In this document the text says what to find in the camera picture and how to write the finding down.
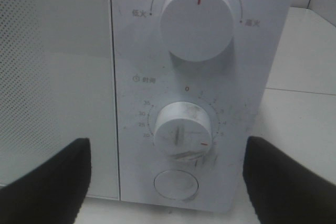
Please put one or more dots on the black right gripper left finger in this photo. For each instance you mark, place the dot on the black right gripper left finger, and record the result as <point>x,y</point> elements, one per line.
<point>54,191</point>

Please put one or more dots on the round microwave door button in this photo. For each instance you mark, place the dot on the round microwave door button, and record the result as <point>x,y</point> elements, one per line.
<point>176,184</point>

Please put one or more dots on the white microwave oven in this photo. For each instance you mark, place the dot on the white microwave oven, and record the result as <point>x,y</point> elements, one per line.
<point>229,87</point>

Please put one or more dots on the white microwave knob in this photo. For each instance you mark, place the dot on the white microwave knob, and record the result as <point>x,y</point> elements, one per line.
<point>196,30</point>
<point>183,131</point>

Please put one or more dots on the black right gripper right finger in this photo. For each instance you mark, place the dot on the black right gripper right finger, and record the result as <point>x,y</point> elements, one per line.
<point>283,191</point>

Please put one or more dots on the white microwave door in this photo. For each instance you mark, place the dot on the white microwave door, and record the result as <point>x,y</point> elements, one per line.
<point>57,85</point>

